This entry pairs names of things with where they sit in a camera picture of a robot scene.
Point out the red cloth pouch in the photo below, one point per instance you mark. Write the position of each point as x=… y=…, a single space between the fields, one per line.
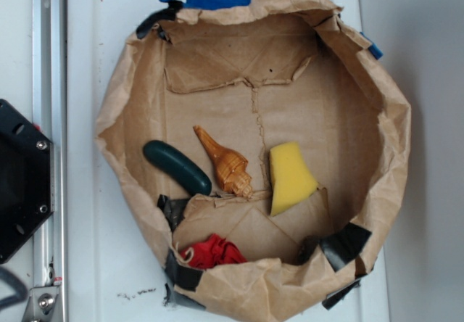
x=212 y=252

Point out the brown paper bag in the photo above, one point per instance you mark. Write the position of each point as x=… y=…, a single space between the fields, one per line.
x=255 y=77

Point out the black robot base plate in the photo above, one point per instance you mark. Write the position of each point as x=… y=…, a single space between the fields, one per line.
x=25 y=180

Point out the aluminium extrusion rail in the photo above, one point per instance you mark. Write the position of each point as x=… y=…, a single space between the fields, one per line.
x=49 y=34

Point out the dark green oblong rock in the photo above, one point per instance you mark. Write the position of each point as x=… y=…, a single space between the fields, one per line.
x=178 y=166

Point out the yellow sponge piece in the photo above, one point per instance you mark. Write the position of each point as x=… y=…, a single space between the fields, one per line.
x=291 y=179

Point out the orange spiral seashell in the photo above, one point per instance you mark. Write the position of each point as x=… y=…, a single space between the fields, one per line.
x=229 y=166

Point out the silver corner bracket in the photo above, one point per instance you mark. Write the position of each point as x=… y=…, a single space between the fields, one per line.
x=44 y=305

